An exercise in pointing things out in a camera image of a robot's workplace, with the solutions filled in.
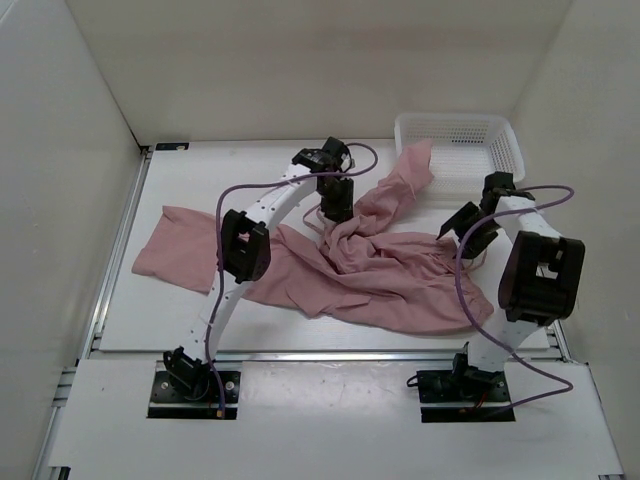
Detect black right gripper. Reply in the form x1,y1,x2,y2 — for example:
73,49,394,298
439,201,501,260

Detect white plastic basket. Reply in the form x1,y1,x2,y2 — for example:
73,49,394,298
394,113,526,201

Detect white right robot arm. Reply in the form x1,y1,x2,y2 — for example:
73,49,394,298
439,171,586,400

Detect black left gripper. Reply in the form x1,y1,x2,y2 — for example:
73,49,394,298
316,176,354,226

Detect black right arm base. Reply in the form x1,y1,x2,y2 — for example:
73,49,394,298
406,370,516,424

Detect pink trousers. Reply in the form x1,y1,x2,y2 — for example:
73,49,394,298
130,138,495,336

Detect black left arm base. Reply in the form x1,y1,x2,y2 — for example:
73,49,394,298
147,369,241,420

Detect aluminium table edge rail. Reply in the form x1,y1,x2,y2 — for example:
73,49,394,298
89,349,569,365

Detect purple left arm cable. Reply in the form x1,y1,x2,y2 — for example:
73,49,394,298
205,142,380,419

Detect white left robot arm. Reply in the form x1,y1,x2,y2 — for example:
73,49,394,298
163,137,354,401

